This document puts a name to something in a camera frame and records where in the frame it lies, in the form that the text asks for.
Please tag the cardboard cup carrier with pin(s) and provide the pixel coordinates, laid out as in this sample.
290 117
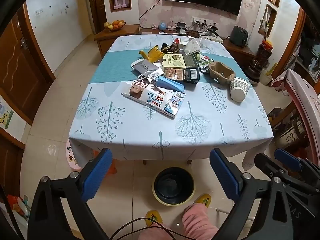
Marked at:
220 72

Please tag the flattened beige and black box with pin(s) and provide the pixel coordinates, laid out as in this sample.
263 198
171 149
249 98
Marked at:
190 72

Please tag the dark bin with yellow rim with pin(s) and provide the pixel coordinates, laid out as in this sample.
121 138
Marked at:
175 190

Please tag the pink and white cloth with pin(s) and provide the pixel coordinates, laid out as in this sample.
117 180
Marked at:
300 92

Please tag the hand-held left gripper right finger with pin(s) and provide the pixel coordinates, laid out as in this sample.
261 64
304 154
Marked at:
225 175

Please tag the teal table runner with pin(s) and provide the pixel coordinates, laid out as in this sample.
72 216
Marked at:
120 65

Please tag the white power strip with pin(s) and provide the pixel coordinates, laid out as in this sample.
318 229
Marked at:
200 19

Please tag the dark red tall stand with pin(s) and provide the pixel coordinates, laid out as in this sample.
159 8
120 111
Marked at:
263 52

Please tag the pink dumbbell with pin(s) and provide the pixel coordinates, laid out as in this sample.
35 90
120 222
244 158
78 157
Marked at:
123 0
116 1

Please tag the animal print poster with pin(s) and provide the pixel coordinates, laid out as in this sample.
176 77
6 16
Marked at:
5 117

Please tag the pink trouser leg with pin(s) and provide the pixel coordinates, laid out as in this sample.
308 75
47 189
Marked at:
155 233
197 220

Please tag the blue jar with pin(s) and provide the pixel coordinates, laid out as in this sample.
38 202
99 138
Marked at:
162 26

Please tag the fruit bowl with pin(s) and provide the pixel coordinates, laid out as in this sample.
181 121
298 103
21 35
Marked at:
115 26

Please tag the chocolate bar box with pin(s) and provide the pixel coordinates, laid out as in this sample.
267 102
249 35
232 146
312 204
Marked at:
150 97

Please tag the white bucket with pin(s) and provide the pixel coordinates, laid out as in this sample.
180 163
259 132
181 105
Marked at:
266 77

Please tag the blue case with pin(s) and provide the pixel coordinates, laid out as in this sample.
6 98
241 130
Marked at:
170 84

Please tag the black toaster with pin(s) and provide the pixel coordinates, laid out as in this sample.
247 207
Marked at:
238 36

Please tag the dark snack wrapper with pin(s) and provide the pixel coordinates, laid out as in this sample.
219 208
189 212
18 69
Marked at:
170 47

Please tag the grey pouch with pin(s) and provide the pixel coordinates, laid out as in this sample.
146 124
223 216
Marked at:
143 66

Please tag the dark round stand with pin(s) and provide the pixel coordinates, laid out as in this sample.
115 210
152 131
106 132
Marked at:
253 71

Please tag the printed cardboard box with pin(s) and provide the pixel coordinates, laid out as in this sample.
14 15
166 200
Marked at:
287 133

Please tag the green and white wrapper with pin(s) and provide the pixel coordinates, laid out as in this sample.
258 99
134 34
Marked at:
205 63

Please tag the red printed packet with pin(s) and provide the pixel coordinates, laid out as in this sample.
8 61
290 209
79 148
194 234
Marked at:
17 205

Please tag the checked paper cup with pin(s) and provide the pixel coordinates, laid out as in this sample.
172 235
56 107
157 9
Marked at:
238 90

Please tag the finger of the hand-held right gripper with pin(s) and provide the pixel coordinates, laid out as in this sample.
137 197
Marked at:
263 163
287 158

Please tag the orange plastic stool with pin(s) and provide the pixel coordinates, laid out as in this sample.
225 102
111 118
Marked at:
71 157

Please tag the wooden cabinet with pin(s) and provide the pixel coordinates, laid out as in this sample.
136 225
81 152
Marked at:
112 36

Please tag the brown wooden door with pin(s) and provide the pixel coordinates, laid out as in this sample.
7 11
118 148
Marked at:
17 67

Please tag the white tissue paper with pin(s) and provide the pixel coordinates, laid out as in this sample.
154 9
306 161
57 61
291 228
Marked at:
191 46

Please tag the yellow wrapper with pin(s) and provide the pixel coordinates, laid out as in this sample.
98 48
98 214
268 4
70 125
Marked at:
153 54

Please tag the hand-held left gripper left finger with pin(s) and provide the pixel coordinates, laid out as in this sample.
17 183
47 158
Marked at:
97 175

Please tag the clear plastic wrap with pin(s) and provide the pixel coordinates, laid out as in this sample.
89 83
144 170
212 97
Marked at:
207 43

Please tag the yellow knitted slipper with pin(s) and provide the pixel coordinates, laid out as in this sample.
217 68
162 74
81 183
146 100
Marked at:
153 217
203 200

